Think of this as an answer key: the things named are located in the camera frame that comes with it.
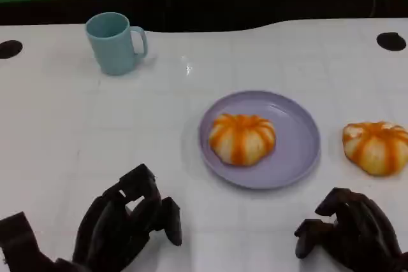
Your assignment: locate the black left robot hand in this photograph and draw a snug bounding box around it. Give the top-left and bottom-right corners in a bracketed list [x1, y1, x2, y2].
[72, 163, 182, 272]

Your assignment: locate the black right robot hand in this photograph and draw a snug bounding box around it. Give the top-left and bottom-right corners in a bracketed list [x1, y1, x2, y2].
[293, 187, 408, 272]

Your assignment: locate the orange and white bread roll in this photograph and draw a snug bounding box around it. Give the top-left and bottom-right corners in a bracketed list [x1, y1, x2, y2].
[208, 113, 277, 167]
[342, 121, 408, 177]

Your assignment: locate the lilac plate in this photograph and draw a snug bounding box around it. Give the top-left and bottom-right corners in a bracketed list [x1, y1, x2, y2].
[199, 90, 321, 190]

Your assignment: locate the pale green mug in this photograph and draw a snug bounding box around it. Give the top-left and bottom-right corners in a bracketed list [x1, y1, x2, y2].
[85, 12, 149, 76]

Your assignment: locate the black table grommet hole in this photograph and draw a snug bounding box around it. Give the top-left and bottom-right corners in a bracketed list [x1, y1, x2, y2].
[0, 40, 23, 60]
[375, 32, 407, 52]

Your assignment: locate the black cloth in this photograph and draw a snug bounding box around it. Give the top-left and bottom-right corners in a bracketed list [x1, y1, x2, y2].
[0, 0, 408, 33]

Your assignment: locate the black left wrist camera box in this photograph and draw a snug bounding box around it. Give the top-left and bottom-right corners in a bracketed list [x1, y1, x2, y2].
[0, 211, 58, 272]

